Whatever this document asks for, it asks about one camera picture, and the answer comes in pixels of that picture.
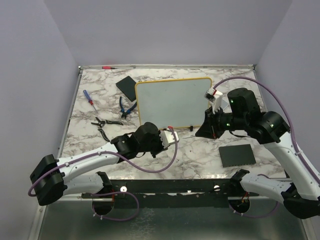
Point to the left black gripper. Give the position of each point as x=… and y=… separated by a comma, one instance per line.
x=161, y=148

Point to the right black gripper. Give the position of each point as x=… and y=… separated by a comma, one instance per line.
x=210, y=120

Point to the yellow framed whiteboard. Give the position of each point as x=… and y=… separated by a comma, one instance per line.
x=179, y=103

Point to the green whiteboard marker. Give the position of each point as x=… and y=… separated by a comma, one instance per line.
x=188, y=137

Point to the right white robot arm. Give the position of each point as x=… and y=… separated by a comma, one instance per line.
x=301, y=196

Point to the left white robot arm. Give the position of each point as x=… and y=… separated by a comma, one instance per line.
x=54, y=177

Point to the white whiteboard eraser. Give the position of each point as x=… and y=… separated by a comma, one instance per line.
x=224, y=104

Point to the black box near whiteboard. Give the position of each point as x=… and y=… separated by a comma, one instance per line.
x=127, y=87

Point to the black box front right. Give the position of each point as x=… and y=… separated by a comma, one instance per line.
x=236, y=155

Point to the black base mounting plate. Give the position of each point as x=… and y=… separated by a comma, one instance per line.
x=181, y=193

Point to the blue red screwdriver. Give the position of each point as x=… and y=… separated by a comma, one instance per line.
x=89, y=99

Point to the aluminium table frame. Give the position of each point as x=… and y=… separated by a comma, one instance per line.
x=160, y=218

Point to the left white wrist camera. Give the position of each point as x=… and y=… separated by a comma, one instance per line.
x=169, y=137

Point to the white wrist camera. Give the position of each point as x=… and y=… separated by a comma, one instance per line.
x=169, y=137
x=215, y=97

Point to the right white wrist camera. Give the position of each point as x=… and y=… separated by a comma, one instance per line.
x=215, y=97

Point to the red marker on rail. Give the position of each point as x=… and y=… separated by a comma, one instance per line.
x=108, y=68

